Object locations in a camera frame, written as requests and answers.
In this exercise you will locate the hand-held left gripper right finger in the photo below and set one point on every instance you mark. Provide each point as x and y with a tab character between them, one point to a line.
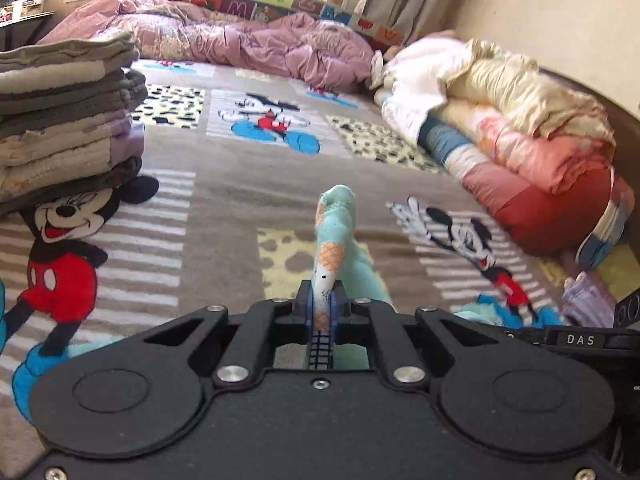
340	315

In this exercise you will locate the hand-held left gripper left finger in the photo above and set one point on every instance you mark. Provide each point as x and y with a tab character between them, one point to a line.
309	312

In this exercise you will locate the stack of folded grey clothes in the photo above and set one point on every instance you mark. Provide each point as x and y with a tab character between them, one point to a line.
60	110

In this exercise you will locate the lavender cloth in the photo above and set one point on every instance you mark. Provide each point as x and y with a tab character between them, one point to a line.
587	300

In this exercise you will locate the cartoon mouse printed blanket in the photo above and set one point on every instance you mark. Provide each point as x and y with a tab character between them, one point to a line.
225	210

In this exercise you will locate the pink and red rolled quilt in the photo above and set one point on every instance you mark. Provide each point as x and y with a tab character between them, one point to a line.
540	180

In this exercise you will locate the white padded blanket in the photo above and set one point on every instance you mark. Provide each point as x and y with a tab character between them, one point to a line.
420	75

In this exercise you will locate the cream quilt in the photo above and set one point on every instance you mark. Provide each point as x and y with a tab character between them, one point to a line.
520	90

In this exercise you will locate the purple quilt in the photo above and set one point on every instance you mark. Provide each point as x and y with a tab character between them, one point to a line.
260	40

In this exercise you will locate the cluttered desk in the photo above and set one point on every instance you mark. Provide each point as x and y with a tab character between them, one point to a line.
20	20

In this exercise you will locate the dark wooden bed frame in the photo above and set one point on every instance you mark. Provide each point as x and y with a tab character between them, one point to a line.
625	130

